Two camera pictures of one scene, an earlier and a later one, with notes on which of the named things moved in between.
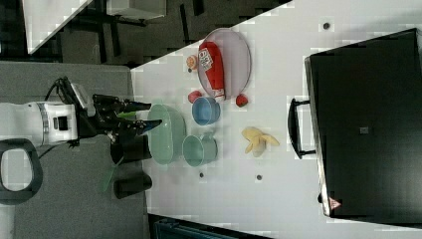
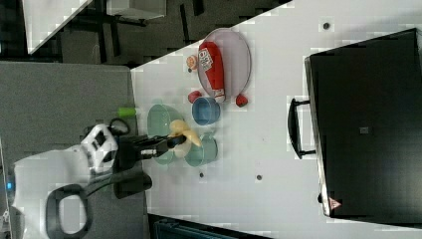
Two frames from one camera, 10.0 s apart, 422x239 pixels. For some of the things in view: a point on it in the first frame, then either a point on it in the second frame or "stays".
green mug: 199,151 stays
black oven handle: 294,128 stays
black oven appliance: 366,116 stays
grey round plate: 236,62 stays
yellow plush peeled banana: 258,140 → 180,127
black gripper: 105,119 → 130,149
